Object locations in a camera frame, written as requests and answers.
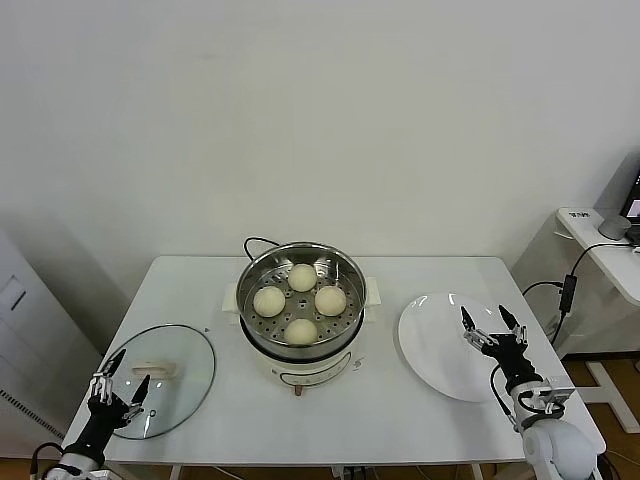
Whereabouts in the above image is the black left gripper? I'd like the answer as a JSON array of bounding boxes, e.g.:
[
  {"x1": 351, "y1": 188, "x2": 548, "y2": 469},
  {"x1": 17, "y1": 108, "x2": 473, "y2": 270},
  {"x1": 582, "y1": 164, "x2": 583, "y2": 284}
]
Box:
[{"x1": 74, "y1": 348, "x2": 151, "y2": 451}]

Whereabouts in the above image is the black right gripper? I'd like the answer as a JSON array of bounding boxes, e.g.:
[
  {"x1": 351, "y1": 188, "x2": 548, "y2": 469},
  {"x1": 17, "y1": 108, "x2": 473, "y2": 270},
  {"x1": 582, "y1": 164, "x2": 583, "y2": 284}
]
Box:
[{"x1": 459, "y1": 304, "x2": 544, "y2": 391}]

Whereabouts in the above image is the white steamed baozi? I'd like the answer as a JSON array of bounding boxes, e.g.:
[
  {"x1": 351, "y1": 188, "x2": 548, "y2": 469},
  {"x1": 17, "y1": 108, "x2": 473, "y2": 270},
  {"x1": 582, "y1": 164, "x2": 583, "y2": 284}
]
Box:
[
  {"x1": 287, "y1": 263, "x2": 319, "y2": 293},
  {"x1": 253, "y1": 286, "x2": 287, "y2": 318},
  {"x1": 314, "y1": 285, "x2": 348, "y2": 317},
  {"x1": 283, "y1": 318, "x2": 319, "y2": 349}
]

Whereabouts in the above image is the perforated stainless steamer basket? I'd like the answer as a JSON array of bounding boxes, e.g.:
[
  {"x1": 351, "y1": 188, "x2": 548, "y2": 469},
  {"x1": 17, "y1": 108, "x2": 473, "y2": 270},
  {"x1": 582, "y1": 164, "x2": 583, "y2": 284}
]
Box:
[{"x1": 236, "y1": 241, "x2": 368, "y2": 357}]

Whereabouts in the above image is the white round plate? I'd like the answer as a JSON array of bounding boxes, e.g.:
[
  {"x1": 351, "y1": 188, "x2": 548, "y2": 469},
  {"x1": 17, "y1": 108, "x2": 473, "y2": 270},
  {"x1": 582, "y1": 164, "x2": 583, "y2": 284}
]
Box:
[{"x1": 398, "y1": 293, "x2": 524, "y2": 404}]

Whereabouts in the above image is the white side desk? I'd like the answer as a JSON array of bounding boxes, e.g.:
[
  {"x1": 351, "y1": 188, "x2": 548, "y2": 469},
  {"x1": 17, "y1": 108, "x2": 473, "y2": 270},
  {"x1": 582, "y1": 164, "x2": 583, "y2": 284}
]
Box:
[{"x1": 557, "y1": 207, "x2": 640, "y2": 436}]

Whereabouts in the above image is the grey cylindrical speaker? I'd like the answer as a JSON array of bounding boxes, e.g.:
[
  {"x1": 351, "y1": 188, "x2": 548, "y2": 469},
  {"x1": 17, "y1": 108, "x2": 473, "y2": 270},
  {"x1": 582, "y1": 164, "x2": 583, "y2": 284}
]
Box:
[{"x1": 599, "y1": 214, "x2": 634, "y2": 243}]

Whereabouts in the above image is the cream electric cooker base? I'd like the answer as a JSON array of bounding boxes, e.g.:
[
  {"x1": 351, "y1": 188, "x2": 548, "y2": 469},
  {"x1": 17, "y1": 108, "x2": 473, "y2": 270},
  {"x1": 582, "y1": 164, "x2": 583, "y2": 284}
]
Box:
[{"x1": 222, "y1": 277, "x2": 384, "y2": 399}]

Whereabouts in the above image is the grey laptop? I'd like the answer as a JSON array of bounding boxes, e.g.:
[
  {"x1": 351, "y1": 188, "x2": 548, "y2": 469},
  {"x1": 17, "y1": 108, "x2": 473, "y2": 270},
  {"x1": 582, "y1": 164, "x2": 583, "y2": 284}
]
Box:
[{"x1": 619, "y1": 149, "x2": 640, "y2": 246}]

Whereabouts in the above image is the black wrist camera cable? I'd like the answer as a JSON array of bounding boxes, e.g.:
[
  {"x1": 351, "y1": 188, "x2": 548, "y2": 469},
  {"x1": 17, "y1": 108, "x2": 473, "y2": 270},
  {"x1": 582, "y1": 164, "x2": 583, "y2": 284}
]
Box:
[
  {"x1": 29, "y1": 442, "x2": 66, "y2": 476},
  {"x1": 489, "y1": 367, "x2": 521, "y2": 432}
]

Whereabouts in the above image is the black power adapter with cable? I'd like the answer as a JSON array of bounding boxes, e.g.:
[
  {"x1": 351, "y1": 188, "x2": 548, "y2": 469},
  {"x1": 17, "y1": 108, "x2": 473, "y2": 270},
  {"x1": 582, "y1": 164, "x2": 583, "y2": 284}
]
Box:
[{"x1": 522, "y1": 243, "x2": 634, "y2": 346}]

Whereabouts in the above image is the glass lid with cream handle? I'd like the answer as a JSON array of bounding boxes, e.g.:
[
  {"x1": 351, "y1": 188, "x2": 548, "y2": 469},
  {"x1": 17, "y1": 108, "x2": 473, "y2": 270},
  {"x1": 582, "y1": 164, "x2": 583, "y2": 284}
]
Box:
[{"x1": 93, "y1": 323, "x2": 217, "y2": 440}]

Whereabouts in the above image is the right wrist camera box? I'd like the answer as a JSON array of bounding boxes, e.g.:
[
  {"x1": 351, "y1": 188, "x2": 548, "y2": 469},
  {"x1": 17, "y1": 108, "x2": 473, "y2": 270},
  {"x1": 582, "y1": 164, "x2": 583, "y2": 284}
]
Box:
[{"x1": 519, "y1": 382, "x2": 574, "y2": 419}]

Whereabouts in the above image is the black cooker power cord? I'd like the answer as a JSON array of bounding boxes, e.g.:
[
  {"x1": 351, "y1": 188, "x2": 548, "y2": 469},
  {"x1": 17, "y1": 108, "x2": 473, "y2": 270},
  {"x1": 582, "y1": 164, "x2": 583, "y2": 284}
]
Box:
[{"x1": 244, "y1": 236, "x2": 284, "y2": 261}]

